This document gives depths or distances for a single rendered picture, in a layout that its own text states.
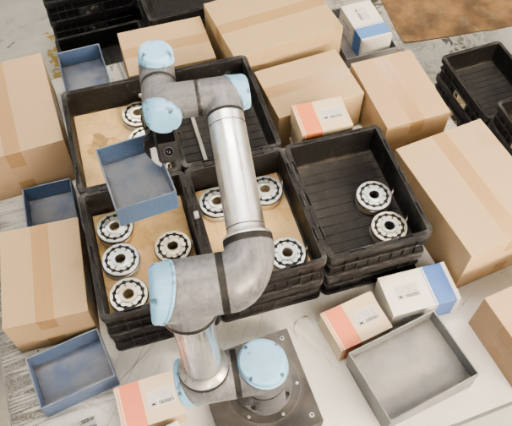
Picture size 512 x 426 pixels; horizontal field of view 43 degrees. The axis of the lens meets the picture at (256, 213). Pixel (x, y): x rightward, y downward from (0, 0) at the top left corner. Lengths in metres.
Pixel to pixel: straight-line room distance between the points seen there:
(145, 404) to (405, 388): 0.67
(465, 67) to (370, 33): 0.84
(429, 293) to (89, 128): 1.16
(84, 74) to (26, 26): 1.53
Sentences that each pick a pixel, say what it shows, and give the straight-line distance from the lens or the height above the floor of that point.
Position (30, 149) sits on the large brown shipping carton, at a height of 0.90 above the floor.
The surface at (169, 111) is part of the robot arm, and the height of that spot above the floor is 1.45.
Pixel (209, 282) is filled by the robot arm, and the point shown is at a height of 1.39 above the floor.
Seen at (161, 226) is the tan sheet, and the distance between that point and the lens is 1.88.
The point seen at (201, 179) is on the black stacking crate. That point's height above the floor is 0.88.
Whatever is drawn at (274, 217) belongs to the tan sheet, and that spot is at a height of 0.83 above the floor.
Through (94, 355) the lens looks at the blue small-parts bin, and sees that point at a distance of 1.88.
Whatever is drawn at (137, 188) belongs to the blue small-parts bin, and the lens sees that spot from 1.66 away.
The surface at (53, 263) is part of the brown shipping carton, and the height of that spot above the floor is 0.86.
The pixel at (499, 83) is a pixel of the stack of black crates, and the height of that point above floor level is 0.27.
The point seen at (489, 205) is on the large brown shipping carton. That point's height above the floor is 0.90.
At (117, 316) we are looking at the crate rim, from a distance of 1.66.
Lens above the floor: 2.41
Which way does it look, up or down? 57 degrees down
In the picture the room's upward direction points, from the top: straight up
